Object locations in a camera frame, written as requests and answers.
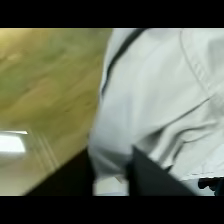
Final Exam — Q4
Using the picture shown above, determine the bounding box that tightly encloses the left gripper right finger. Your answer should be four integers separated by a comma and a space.
127, 145, 198, 197

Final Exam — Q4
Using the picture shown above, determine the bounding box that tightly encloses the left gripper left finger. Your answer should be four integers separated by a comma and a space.
24, 147, 97, 197

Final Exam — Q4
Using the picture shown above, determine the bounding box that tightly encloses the white garment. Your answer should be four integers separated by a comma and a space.
87, 28, 224, 197

